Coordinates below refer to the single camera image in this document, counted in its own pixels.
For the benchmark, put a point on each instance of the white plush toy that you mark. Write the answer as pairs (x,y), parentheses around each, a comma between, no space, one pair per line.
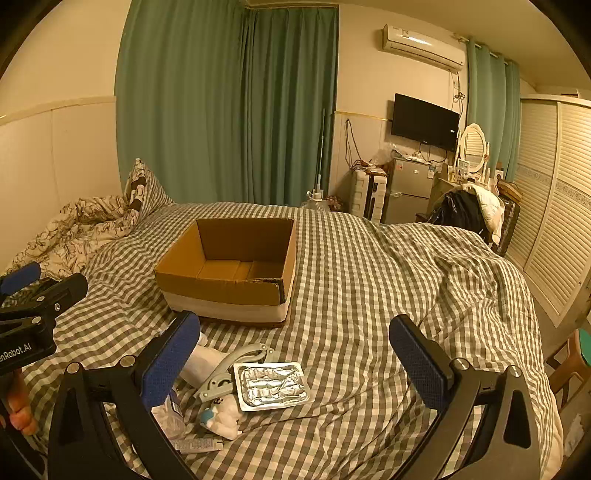
(226,417)

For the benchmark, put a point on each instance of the green stool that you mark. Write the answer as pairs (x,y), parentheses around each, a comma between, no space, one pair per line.
(575,355)

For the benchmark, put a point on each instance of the black wall television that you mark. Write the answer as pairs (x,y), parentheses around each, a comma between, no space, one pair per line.
(425,121)

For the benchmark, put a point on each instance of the white sock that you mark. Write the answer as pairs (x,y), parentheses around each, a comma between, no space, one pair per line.
(203,362)

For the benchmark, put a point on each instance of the grey plastic clip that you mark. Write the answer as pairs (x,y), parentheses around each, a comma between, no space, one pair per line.
(233,364)

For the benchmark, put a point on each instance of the black jacket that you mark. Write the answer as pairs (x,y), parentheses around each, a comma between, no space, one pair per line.
(459,212)

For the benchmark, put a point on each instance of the silver foil blister pack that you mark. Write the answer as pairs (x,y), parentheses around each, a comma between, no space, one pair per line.
(270,387)

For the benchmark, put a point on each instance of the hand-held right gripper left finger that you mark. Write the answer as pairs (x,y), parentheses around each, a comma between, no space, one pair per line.
(168,364)

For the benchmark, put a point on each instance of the white air conditioner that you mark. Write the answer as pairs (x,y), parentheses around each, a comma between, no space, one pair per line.
(422,46)

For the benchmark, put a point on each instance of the clear plastic bag on fridge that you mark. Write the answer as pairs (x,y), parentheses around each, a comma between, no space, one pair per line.
(390,153)

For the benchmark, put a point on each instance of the silver fridge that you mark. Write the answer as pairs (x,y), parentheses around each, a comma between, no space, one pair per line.
(408,194)

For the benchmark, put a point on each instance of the white puffy jacket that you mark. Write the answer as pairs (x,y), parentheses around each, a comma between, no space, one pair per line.
(489,203)

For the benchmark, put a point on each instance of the white oval vanity mirror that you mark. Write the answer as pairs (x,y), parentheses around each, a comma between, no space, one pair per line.
(474,146)

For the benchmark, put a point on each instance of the small white tube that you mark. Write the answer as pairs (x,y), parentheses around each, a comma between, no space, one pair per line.
(196,445)

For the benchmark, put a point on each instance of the brown cardboard box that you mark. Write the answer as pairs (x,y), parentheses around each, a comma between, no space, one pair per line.
(231,295)

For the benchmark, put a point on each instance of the wide green curtain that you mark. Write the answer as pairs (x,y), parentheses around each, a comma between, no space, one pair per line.
(291,106)
(180,101)

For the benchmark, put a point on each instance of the vanity table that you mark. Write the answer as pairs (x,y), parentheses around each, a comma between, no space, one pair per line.
(443,194)

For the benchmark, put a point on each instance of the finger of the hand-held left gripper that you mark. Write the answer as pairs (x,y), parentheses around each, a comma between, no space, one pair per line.
(60,291)
(21,276)

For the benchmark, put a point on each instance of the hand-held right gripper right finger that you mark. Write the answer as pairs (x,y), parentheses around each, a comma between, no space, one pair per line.
(421,364)

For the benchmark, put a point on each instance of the clear water jug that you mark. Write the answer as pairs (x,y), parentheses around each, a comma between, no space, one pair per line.
(315,201)

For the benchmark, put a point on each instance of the person's left hand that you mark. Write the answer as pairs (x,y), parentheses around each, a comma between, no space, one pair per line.
(22,410)

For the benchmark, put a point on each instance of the floral patterned duvet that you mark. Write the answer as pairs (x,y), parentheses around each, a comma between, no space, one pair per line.
(69,226)

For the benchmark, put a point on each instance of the white mop pole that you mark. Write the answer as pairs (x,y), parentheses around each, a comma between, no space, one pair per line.
(321,152)

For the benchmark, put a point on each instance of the white louvred wardrobe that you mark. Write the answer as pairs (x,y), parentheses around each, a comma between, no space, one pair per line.
(554,194)

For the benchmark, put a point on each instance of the white suitcase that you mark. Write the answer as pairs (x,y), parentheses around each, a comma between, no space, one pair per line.
(364,196)

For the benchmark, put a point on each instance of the dark brown suitcase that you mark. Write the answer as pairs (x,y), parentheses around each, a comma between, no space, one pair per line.
(508,226)

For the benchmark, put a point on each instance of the checkered pillow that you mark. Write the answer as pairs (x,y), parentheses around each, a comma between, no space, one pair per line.
(143,189)

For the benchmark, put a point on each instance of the narrow green curtain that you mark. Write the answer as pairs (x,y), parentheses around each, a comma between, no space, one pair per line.
(491,115)

